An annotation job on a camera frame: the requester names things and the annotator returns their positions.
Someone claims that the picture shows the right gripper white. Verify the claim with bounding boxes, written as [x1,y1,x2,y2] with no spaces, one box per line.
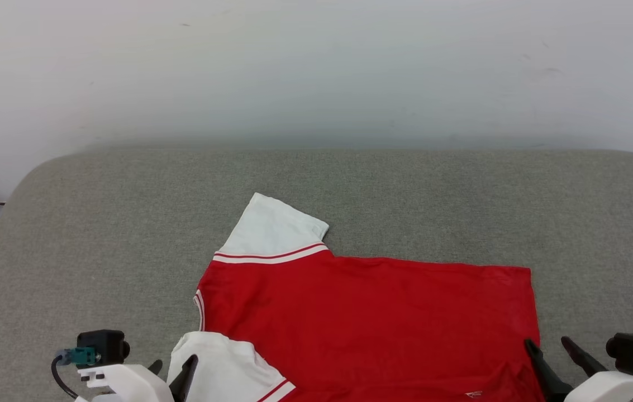
[523,336,633,402]

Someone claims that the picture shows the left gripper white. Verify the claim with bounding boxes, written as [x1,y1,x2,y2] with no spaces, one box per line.
[75,354,199,402]

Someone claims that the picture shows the red and white basketball jersey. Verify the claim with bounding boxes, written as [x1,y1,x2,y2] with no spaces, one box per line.
[166,193,547,402]

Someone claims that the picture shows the left teal cable connector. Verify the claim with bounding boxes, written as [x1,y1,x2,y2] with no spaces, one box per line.
[56,347,98,367]

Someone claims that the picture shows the left thin black cable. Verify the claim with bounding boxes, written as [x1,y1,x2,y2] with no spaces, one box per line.
[50,354,80,400]

